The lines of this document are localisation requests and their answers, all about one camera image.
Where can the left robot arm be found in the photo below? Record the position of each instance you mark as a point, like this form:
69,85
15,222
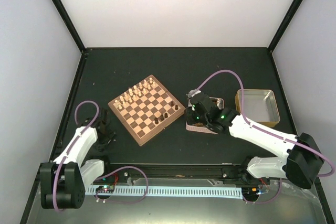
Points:
63,181

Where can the white chess pieces group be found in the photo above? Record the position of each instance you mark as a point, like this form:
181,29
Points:
139,94

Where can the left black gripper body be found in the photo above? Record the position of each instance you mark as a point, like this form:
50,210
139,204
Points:
105,139

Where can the black frame post right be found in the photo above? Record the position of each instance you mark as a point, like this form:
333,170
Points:
294,6

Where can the light blue cable duct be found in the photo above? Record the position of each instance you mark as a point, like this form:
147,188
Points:
165,191

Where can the black frame post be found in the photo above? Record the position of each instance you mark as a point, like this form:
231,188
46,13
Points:
69,24
294,6

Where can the gold metal tin lid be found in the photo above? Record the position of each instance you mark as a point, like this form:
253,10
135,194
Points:
261,107

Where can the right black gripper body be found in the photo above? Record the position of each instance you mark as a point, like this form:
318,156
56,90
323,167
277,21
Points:
202,119

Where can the black frame post left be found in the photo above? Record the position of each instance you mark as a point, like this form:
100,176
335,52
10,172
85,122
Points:
69,24

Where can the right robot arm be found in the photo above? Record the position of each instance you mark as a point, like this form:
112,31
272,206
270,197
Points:
296,158

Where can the pink metal tin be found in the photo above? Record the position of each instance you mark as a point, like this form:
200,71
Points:
199,127

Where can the wooden chess board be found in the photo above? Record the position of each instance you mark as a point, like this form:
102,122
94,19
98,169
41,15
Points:
140,121

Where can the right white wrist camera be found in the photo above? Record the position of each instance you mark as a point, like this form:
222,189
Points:
192,93

